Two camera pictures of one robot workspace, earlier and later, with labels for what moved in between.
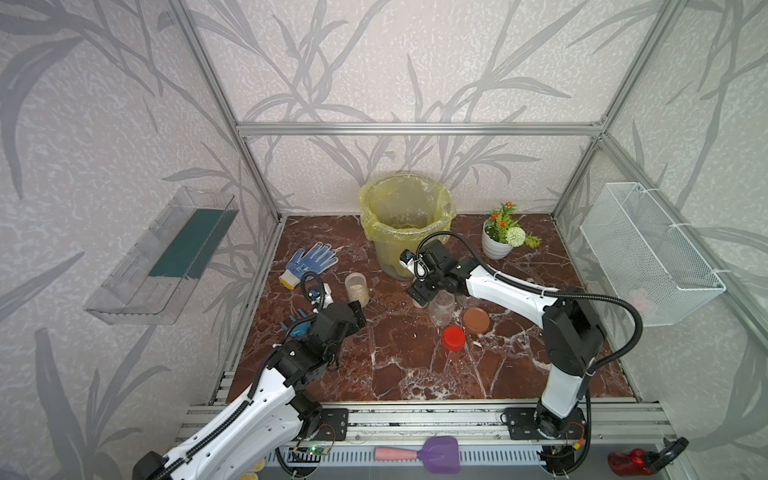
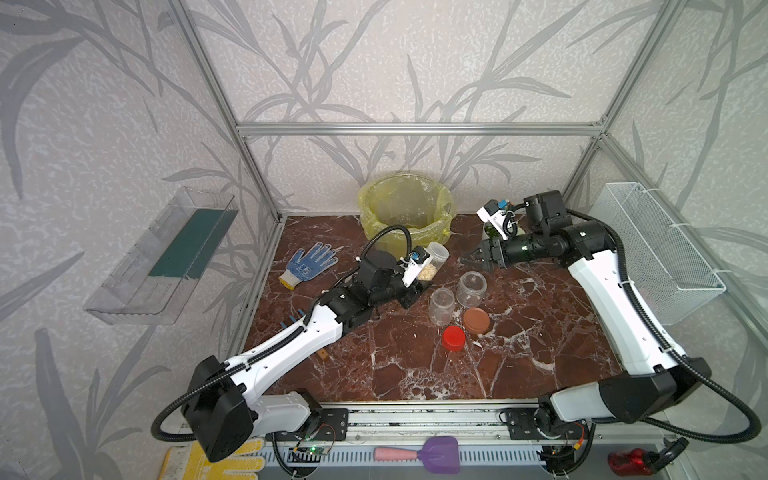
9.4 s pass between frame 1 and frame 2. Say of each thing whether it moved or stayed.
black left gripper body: moved
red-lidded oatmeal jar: stayed
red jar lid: stayed
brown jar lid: stayed
